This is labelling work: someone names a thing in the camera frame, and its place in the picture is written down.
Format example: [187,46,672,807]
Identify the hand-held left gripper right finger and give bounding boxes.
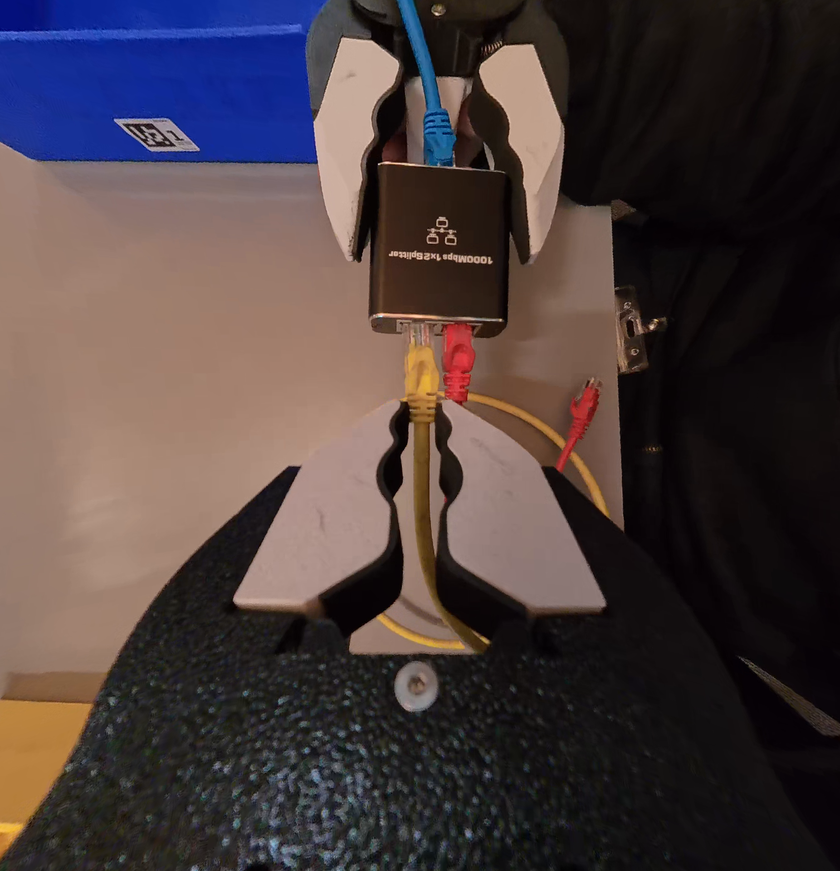
[437,401,608,634]

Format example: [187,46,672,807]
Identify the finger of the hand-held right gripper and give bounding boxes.
[313,34,407,264]
[471,42,567,266]

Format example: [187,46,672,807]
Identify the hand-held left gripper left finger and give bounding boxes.
[233,400,404,637]

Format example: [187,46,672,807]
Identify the blue ethernet cable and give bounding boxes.
[395,0,457,167]

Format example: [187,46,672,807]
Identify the yellow ethernet cable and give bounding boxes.
[376,323,611,651]

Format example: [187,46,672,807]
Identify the red ethernet cable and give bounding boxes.
[442,323,603,504]

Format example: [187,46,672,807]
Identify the black ethernet splitter box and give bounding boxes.
[367,161,509,338]

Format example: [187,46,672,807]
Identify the blue plastic bin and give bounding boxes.
[0,0,326,164]

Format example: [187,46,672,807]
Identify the grey desk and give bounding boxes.
[0,132,625,688]

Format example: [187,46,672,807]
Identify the metal bracket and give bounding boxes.
[614,286,668,374]

